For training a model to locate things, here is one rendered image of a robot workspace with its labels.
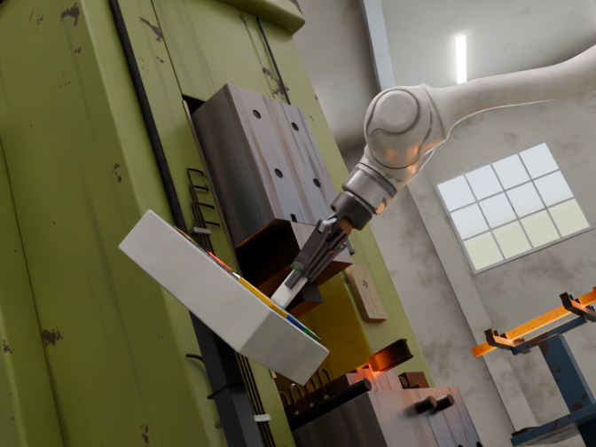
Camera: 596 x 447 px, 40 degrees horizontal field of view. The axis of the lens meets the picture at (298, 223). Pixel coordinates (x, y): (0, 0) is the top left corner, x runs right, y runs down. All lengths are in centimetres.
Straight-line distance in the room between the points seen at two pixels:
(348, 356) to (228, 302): 104
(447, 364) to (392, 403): 1055
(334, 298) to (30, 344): 80
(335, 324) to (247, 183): 52
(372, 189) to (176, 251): 39
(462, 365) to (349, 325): 1012
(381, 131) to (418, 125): 6
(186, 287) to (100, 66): 90
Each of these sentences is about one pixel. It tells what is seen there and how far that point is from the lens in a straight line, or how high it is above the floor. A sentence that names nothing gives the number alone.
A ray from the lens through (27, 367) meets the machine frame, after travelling 203.
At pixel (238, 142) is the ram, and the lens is 202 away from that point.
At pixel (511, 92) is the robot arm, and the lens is 145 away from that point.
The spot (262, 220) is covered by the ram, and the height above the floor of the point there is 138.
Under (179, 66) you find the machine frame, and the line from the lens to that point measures 227.
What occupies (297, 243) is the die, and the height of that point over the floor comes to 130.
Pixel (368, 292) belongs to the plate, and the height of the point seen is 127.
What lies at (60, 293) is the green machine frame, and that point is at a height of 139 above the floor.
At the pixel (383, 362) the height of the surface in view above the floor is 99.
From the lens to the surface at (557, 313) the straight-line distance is 225.
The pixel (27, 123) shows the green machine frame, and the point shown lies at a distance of 226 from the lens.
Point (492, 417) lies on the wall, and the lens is 1220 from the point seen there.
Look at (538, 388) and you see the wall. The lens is 1230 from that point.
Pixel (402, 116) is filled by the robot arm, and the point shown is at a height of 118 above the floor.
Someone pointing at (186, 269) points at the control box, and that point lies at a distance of 128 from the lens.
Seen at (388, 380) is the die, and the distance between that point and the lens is 193.
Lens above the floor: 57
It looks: 24 degrees up
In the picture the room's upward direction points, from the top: 20 degrees counter-clockwise
